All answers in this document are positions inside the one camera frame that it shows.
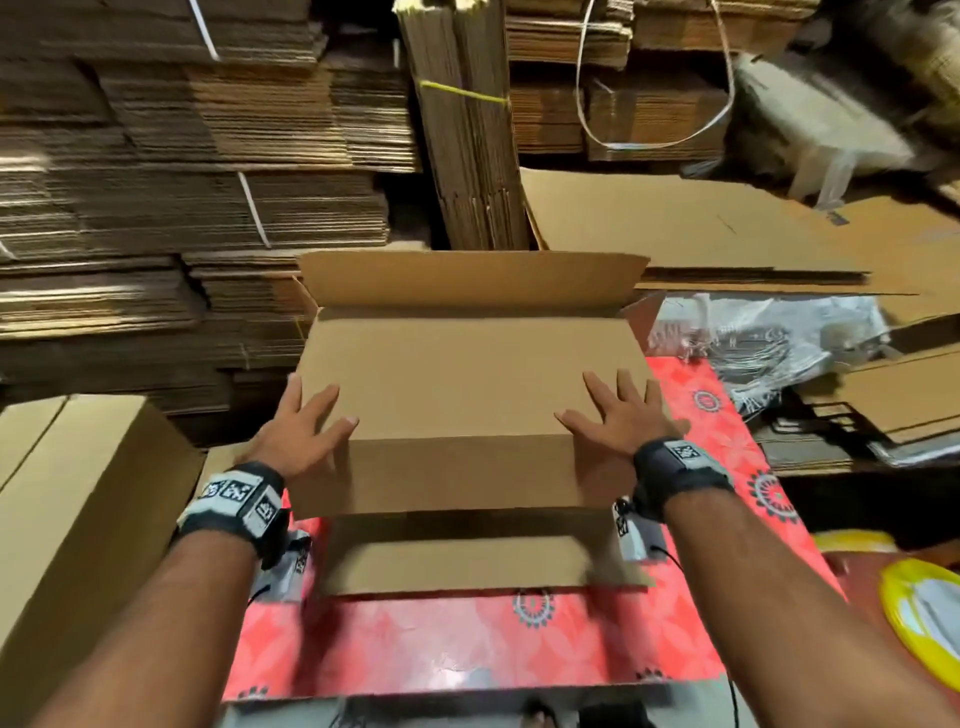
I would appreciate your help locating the person's right hand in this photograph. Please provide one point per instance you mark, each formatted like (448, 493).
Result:
(630, 428)

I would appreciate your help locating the person's left hand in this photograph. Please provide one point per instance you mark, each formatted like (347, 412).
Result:
(300, 438)

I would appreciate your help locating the large cardboard box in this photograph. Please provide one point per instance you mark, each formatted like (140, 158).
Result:
(675, 218)
(465, 390)
(75, 525)

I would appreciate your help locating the low pile of cardboard sheets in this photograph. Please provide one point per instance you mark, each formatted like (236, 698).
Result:
(900, 398)

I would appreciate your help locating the wall of cardboard stacks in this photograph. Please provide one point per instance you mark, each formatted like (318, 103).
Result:
(150, 165)

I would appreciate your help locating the yellow-tied cardboard bundle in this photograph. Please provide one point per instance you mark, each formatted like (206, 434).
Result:
(465, 135)

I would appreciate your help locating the person's right forearm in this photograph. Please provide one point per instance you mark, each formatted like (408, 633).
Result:
(795, 600)

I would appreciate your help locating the person's left forearm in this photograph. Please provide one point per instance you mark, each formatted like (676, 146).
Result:
(143, 645)

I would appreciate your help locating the white woven sack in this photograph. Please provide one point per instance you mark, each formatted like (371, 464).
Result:
(780, 338)

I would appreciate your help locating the red patterned table cloth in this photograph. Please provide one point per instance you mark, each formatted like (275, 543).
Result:
(480, 645)

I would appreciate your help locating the red plastic stool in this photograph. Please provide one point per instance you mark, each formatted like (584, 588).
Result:
(848, 585)

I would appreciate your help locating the yellow round disc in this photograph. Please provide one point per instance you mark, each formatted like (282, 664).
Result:
(923, 608)

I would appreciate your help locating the white plastic sack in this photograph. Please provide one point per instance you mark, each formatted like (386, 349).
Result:
(825, 120)

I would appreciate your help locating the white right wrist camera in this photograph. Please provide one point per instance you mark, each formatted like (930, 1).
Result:
(627, 525)

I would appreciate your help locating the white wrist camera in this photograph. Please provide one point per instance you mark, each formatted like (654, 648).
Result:
(627, 525)
(294, 563)

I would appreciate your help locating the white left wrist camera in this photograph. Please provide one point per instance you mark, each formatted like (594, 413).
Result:
(294, 563)

